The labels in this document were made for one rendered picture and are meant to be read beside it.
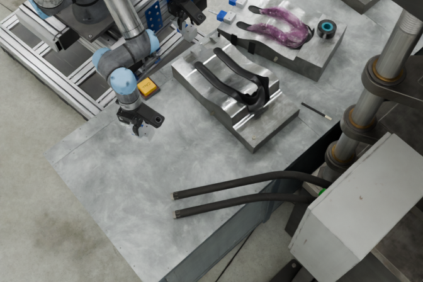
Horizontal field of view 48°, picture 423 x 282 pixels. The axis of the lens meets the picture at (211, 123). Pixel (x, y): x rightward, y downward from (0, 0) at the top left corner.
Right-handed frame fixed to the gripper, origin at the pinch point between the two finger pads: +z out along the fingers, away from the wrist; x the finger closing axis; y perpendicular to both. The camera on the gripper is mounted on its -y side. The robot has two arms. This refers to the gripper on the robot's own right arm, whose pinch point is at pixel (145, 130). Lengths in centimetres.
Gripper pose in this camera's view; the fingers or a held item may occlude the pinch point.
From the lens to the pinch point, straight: 178.2
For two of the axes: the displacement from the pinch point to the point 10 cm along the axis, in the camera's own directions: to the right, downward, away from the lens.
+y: -9.2, -3.3, 2.0
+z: 0.2, 4.6, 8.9
